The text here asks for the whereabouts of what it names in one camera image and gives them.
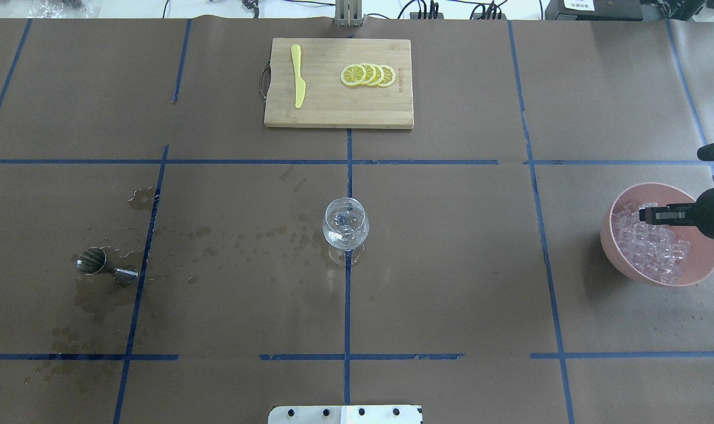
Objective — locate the steel double jigger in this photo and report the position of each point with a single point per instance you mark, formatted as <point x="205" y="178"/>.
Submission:
<point x="94" y="261"/>

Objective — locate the ice cubes pile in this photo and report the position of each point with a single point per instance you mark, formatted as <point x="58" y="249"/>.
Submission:
<point x="656" y="252"/>

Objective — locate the clear wine glass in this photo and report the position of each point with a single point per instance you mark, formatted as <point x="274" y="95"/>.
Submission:
<point x="345" y="226"/>

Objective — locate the pink bowl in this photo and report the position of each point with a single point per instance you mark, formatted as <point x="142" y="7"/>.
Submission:
<point x="699" y="263"/>

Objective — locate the black box with label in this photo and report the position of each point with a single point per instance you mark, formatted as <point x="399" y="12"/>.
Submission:
<point x="630" y="11"/>

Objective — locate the lemon slice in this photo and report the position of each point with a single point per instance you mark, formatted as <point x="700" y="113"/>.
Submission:
<point x="368" y="74"/>
<point x="388" y="78"/>
<point x="377" y="75"/>
<point x="353" y="75"/>

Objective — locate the bamboo cutting board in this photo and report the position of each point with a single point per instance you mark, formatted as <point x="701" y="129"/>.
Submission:
<point x="328" y="102"/>

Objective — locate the yellow plastic knife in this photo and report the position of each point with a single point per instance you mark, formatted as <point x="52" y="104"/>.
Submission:
<point x="300" y="83"/>

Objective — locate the plastic bag clutter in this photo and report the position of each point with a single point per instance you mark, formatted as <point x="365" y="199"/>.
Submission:
<point x="64" y="9"/>

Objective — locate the aluminium frame post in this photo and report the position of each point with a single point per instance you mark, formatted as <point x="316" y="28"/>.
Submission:
<point x="349" y="13"/>

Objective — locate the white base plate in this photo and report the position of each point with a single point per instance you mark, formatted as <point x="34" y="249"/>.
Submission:
<point x="347" y="414"/>

